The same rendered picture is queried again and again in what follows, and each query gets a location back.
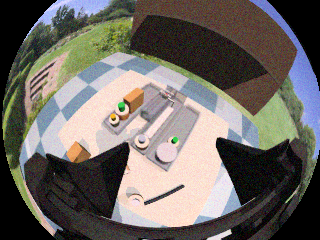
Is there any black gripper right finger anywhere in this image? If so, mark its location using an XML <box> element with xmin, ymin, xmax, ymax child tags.
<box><xmin>216</xmin><ymin>137</ymin><xmax>289</xmax><ymax>205</ymax></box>

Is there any black flat bar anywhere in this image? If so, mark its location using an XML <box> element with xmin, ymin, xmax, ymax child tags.
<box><xmin>144</xmin><ymin>184</ymin><xmax>185</xmax><ymax>205</ymax></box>

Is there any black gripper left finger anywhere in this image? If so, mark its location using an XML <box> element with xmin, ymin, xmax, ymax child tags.
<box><xmin>45</xmin><ymin>143</ymin><xmax>131</xmax><ymax>219</ymax></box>

